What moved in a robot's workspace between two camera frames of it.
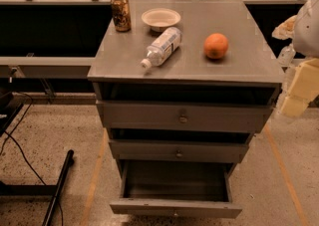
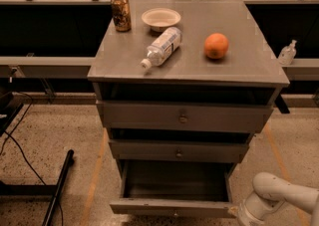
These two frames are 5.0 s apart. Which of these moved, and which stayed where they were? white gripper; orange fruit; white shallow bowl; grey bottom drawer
Moved: white gripper
Stayed: orange fruit; white shallow bowl; grey bottom drawer
